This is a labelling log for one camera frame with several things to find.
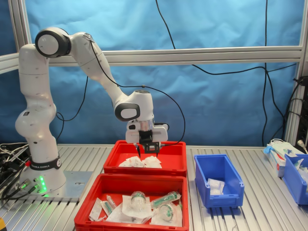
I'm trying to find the blue fabric curtain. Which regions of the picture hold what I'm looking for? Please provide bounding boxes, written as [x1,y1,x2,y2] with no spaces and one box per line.
[0,0,308,147]

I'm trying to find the black camera cable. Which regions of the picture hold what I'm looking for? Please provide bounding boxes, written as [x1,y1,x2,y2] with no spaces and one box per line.
[55,35,186,150]

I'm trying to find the white syringe pack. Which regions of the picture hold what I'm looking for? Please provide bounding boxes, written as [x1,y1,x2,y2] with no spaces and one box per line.
[105,194,117,209]

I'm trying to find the clear pouch black parts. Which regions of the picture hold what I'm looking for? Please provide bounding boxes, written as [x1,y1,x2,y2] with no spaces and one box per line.
[88,197,107,222]

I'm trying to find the large green syringe pack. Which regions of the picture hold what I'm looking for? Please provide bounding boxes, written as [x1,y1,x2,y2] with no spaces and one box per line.
[150,191,182,208]

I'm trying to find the aluminium profile frame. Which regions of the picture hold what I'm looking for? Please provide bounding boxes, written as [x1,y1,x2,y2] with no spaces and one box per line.
[0,0,308,147]

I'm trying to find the black hanging cable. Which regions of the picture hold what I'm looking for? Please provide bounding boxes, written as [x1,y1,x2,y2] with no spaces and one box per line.
[261,0,286,146]
[155,0,298,75]

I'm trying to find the white blue mask box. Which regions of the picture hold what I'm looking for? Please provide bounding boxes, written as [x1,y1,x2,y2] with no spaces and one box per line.
[267,144,287,178]

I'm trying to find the clear pouch green filter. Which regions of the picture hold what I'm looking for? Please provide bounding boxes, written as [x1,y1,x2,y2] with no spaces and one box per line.
[121,191,154,217]

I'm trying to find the flat clear pouch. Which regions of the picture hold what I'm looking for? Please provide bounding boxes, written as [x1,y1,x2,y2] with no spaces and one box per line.
[105,206,153,224]

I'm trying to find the white packets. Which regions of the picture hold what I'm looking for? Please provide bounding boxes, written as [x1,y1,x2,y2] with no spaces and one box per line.
[292,158,308,181]

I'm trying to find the white gauze pack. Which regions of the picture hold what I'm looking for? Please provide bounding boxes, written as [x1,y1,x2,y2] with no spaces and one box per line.
[207,178,226,190]
[208,186,223,196]

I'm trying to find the robot base cable bundle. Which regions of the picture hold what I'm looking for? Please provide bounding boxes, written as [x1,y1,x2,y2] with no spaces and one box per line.
[0,141,32,202]

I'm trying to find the small green syringe pack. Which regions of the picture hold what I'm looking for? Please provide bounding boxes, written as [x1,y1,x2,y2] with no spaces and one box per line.
[101,201,114,217]

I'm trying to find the blue face mask pile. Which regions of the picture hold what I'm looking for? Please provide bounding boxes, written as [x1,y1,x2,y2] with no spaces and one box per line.
[263,139,295,157]

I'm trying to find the clear pouch green ring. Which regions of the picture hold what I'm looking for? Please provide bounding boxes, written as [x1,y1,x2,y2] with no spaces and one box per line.
[149,203,183,227]

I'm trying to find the blue plastic bin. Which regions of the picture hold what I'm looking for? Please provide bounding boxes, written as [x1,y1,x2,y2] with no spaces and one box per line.
[193,154,245,209]
[282,153,308,205]

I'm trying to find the steel base plate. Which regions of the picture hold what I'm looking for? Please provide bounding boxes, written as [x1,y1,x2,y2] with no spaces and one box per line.
[56,170,94,203]

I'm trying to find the red plastic crate white label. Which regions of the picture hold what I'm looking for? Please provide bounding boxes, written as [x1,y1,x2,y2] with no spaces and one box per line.
[74,173,190,231]

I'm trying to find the white power plug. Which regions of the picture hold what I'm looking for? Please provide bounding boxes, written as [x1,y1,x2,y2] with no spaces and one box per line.
[297,139,308,154]

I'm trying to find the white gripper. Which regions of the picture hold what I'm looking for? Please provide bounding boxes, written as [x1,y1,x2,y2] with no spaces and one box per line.
[125,120,169,159]

